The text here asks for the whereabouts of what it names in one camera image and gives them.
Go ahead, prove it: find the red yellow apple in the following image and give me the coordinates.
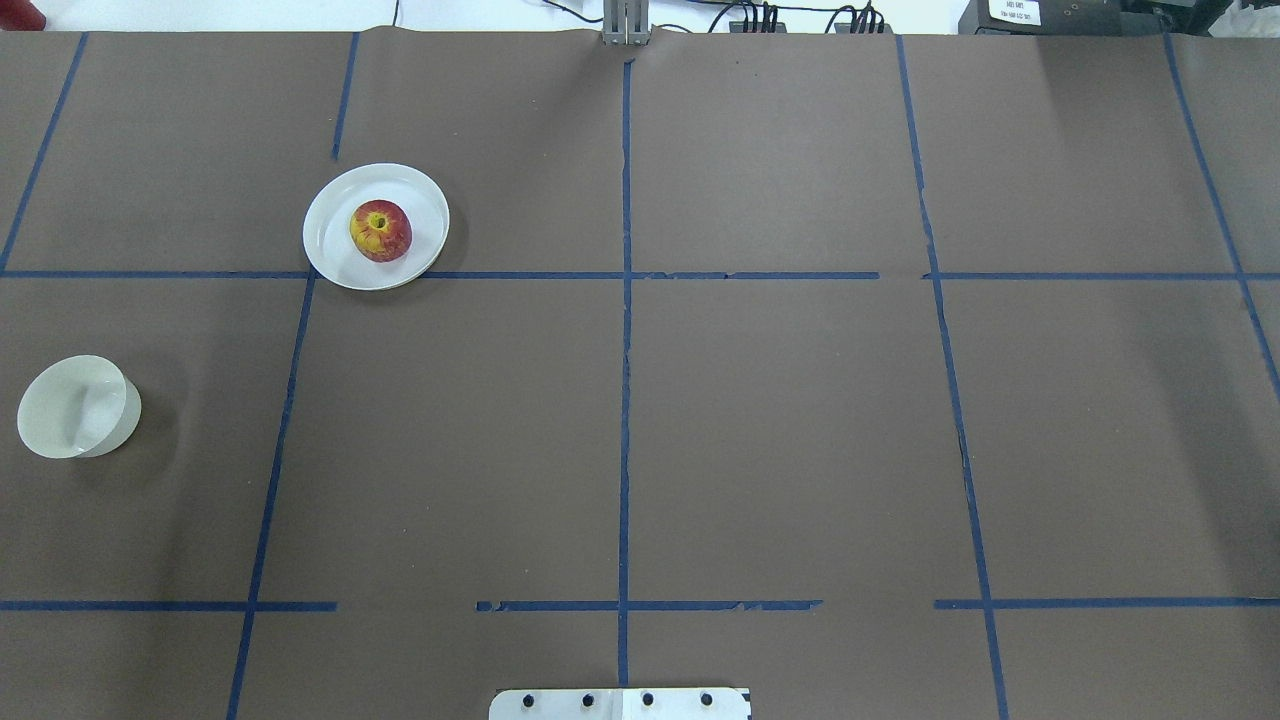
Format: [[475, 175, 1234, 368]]
[[348, 199, 413, 264]]

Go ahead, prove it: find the white round plate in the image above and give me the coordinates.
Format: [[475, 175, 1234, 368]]
[[302, 163, 451, 291]]

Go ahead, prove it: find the white bowl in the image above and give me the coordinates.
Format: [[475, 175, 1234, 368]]
[[15, 355, 142, 460]]

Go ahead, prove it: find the black power strip left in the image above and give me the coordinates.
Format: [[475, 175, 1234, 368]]
[[724, 1, 787, 35]]

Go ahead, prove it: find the black power strip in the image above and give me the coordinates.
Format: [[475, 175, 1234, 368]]
[[824, 1, 893, 35], [724, 1, 787, 35]]

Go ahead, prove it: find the black power strip right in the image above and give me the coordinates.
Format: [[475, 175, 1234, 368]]
[[824, 1, 893, 35]]

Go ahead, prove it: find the black box with label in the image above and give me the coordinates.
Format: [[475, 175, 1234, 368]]
[[956, 1, 1196, 37]]

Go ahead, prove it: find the dark red object corner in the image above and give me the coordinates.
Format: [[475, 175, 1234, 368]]
[[0, 0, 47, 32]]

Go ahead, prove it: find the grey metal post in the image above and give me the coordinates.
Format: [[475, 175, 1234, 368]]
[[602, 0, 652, 46]]

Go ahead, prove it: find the white metal base plate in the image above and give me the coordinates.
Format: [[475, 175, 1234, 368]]
[[488, 687, 753, 719]]

